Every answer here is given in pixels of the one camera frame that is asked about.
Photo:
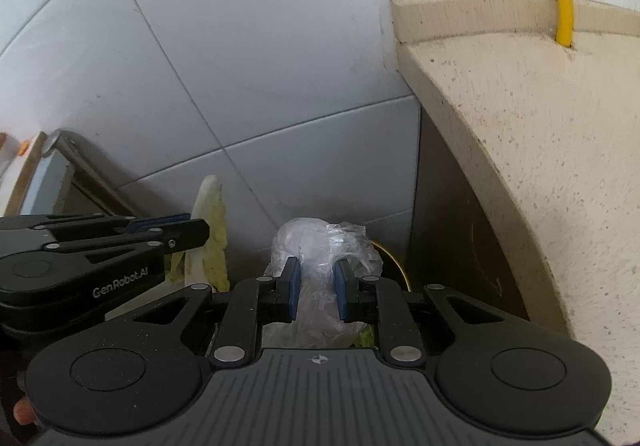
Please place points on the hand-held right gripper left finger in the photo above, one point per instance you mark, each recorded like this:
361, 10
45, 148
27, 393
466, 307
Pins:
292, 288

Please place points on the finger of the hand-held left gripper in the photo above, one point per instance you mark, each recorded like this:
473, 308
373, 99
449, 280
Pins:
100, 225
185, 232

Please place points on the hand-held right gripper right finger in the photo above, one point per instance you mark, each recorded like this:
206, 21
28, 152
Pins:
342, 288

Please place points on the cabbage leaf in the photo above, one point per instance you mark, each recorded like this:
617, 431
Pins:
210, 211

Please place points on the clear plastic bag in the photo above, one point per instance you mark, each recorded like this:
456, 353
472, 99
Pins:
315, 246

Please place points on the black trash bin gold rim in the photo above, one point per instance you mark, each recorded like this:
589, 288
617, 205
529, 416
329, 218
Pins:
391, 257

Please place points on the person's left hand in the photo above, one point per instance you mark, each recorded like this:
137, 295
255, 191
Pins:
23, 412

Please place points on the white box with orange mark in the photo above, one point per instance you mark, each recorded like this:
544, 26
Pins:
12, 166

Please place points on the brown cabinet panel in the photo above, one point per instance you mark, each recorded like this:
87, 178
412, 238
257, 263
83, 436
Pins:
450, 226

